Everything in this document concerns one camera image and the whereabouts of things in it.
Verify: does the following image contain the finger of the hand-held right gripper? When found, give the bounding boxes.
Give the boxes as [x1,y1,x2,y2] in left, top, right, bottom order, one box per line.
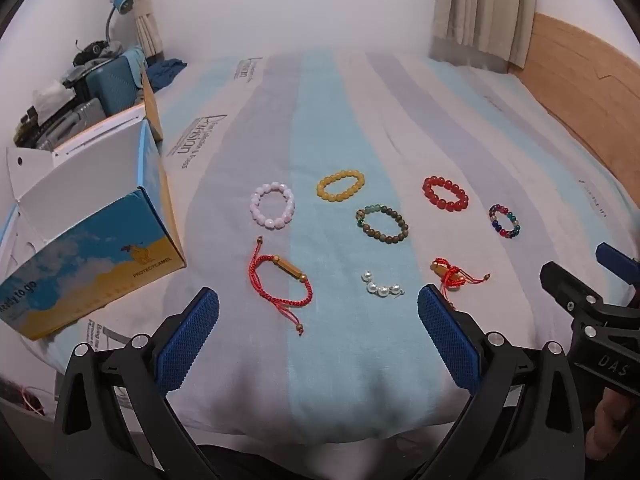
[595,242,640,306]
[540,261,608,328]

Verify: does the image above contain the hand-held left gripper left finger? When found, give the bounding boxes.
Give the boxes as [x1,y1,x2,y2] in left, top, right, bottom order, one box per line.
[52,287,221,480]

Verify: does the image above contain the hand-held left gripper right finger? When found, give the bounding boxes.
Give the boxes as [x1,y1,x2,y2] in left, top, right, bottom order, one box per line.
[416,284,586,480]

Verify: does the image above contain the blue and yellow cardboard box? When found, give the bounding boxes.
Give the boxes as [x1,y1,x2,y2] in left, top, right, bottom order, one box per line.
[0,67,187,342]

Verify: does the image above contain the red bead bracelet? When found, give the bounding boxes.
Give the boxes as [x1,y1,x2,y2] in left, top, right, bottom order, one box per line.
[422,176,470,215]

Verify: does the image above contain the yellow bead bracelet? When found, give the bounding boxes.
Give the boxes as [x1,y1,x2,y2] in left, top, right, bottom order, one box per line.
[316,170,366,204]

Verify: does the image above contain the person's right hand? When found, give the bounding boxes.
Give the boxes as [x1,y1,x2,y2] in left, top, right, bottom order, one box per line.
[585,387,640,461]

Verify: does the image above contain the white pearl strand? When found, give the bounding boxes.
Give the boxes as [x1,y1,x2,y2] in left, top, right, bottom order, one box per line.
[361,271,406,297]

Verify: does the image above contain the grey suitcase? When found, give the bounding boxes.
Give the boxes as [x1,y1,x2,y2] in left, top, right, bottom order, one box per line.
[37,97,106,151]

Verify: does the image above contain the striped bed sheet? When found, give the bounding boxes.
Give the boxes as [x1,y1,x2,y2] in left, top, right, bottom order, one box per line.
[15,50,640,448]

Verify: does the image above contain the teal suitcase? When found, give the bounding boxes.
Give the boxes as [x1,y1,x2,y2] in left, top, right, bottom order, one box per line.
[85,55,148,116]

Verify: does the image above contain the dark blue clothes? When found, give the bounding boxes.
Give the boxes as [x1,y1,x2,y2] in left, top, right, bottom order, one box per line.
[150,59,188,93]

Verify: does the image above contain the wide beige curtain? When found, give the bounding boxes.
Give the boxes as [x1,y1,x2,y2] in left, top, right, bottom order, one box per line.
[430,0,536,73]

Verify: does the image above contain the black items on suitcase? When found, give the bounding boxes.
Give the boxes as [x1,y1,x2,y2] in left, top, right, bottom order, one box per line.
[72,40,123,68]

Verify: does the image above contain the narrow beige curtain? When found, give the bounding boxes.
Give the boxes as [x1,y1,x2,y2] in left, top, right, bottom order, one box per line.
[122,0,166,63]

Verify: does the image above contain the blue desk lamp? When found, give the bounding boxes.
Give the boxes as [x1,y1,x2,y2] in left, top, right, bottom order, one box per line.
[104,0,133,43]

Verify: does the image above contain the small red cord bracelet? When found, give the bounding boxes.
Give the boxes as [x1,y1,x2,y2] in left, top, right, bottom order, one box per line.
[431,257,492,292]

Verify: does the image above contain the multicolour bead bracelet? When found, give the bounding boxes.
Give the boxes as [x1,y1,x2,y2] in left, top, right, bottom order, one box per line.
[488,203,521,240]

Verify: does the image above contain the brown and green bead bracelet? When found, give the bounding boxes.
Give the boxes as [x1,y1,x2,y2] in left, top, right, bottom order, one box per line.
[355,204,410,245]

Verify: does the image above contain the red cord bracelet gold tube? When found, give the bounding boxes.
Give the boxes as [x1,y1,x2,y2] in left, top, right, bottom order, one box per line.
[248,236,313,336]

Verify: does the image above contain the pink bead bracelet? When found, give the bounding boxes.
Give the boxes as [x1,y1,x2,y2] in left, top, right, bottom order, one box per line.
[249,182,296,232]

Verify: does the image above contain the red and white cables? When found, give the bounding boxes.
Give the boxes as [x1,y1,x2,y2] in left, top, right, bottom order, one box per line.
[0,382,46,416]

